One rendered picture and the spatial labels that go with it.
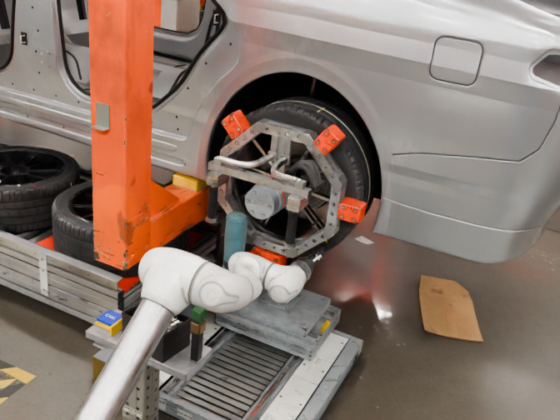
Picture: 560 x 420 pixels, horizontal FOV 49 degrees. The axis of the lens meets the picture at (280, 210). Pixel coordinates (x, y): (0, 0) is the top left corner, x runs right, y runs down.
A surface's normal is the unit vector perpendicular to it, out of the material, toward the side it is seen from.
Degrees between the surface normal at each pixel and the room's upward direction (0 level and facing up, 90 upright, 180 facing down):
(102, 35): 90
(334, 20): 90
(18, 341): 0
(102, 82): 90
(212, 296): 66
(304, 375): 0
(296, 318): 0
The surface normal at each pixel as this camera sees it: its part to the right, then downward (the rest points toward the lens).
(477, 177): -0.43, 0.34
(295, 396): 0.11, -0.90
